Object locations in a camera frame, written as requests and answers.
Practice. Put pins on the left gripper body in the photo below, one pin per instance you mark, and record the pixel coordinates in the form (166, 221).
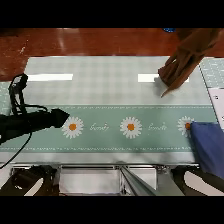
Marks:
(60, 118)

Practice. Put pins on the brown garment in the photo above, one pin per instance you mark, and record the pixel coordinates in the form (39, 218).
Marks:
(186, 63)

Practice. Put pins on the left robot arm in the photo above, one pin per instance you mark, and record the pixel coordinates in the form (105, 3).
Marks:
(20, 123)

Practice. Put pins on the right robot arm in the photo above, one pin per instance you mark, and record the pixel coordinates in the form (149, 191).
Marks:
(200, 183)

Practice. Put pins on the small blue object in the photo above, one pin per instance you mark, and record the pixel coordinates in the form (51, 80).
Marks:
(169, 30)

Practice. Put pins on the blue garment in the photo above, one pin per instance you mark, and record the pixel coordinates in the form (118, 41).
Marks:
(208, 146)

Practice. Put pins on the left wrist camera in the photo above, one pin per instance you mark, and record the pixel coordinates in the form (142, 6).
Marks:
(18, 88)

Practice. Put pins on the silver frame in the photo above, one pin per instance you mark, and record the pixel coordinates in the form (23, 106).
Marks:
(140, 186)

